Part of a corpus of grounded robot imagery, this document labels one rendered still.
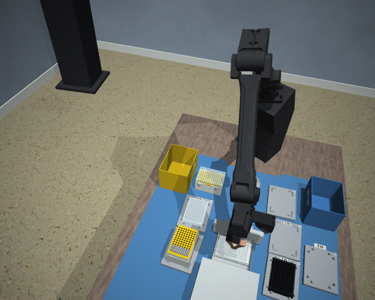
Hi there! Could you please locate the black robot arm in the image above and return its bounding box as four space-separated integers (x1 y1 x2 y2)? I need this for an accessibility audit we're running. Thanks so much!
229 28 284 238

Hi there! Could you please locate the yellow open-top bin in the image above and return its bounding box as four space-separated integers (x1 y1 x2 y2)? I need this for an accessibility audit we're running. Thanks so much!
159 144 198 194

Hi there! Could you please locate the white label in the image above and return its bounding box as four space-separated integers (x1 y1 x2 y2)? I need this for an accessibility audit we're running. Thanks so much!
314 243 326 250

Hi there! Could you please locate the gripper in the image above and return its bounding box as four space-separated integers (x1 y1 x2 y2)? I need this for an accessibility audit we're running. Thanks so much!
225 210 246 249

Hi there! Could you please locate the blue bench mat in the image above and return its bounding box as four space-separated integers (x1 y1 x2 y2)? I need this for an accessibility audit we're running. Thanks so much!
102 154 342 300

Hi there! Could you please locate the blue open-top bin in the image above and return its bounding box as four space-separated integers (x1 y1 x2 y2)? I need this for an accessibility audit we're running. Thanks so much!
303 176 346 232

